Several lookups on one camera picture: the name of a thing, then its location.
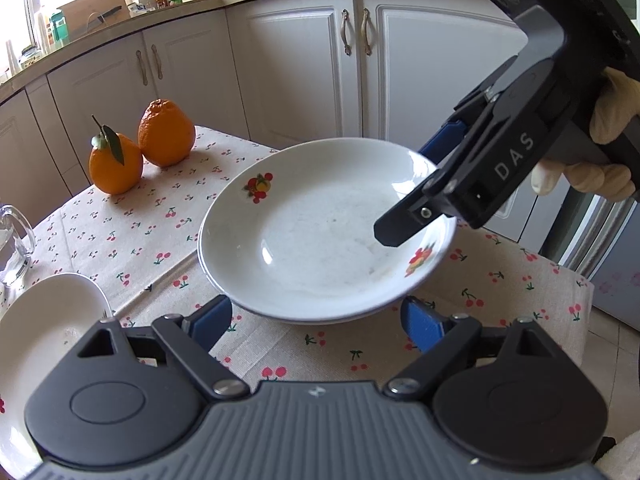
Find white bowl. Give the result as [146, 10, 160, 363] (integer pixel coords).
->
[0, 273, 111, 479]

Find large white fruit plate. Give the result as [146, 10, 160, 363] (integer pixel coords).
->
[198, 240, 447, 324]

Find white kitchen cabinets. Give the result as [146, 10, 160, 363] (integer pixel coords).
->
[0, 0, 591, 241]

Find right gloved hand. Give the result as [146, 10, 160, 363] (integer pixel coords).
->
[530, 66, 640, 204]

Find orange with leaf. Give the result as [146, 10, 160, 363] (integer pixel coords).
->
[88, 117, 143, 195]

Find bumpy orange tangerine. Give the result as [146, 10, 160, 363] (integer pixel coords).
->
[138, 99, 195, 168]

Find glass water mug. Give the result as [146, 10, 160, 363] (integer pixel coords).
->
[1, 204, 36, 287]

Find wooden cutting board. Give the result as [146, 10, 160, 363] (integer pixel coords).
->
[60, 0, 130, 41]

